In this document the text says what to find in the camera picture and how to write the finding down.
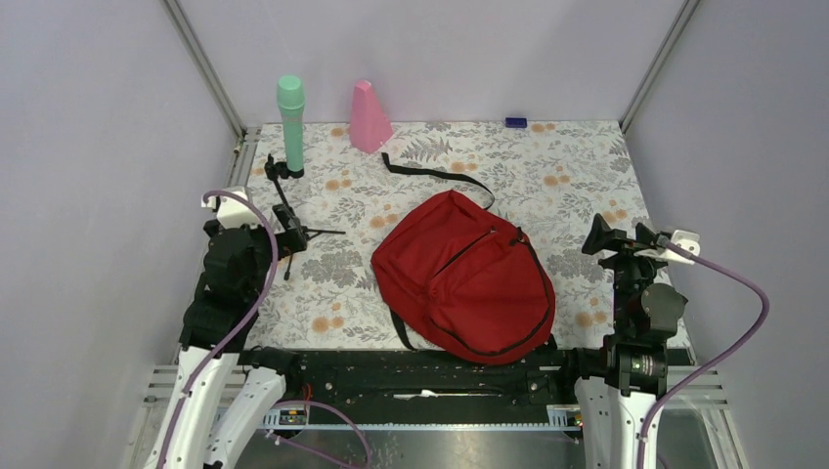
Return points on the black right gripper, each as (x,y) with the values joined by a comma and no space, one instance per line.
(601,235)

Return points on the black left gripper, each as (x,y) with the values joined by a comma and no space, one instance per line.
(261,231)

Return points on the red backpack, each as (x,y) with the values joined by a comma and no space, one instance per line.
(465,280)

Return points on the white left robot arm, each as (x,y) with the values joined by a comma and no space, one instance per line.
(223,390)

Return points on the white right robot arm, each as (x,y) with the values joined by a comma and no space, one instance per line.
(619,389)

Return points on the floral table mat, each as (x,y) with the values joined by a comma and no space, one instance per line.
(550,179)

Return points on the pink cone block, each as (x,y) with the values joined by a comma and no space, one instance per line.
(370,127)

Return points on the green toy microphone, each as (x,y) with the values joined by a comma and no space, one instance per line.
(291,104)

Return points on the small blue block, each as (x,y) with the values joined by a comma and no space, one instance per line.
(515,122)

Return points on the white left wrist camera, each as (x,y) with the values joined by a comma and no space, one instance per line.
(230,213)

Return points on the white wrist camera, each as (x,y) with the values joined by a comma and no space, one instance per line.
(678,246)
(230,213)

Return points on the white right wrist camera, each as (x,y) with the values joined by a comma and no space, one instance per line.
(678,246)

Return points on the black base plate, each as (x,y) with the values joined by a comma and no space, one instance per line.
(427,388)

